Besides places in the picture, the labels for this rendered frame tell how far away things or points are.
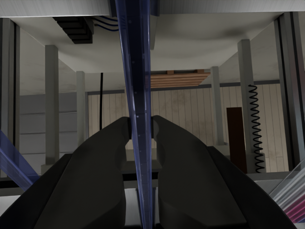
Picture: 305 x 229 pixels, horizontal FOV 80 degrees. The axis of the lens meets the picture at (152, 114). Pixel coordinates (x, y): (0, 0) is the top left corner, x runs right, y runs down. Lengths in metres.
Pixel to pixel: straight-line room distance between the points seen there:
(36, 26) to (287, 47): 0.66
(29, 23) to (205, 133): 3.83
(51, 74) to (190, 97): 3.65
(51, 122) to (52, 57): 0.21
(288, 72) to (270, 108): 4.05
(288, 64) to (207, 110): 3.62
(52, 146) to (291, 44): 0.73
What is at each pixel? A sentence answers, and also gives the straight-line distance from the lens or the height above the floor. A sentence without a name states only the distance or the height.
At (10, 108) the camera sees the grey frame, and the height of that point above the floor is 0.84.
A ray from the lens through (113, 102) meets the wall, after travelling 4.25.
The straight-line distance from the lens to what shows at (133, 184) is 0.23.
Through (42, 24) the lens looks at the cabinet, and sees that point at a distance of 0.61.
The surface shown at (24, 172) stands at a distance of 0.20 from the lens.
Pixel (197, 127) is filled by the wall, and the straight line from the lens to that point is 4.11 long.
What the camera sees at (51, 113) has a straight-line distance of 0.66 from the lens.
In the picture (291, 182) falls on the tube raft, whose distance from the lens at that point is 0.27.
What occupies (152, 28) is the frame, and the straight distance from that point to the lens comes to 0.49.
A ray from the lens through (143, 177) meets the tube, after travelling 0.18.
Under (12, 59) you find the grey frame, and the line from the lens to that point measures 0.59.
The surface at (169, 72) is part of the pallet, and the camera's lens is 2.88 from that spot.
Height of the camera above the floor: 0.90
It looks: 4 degrees down
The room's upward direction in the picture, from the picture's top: 177 degrees clockwise
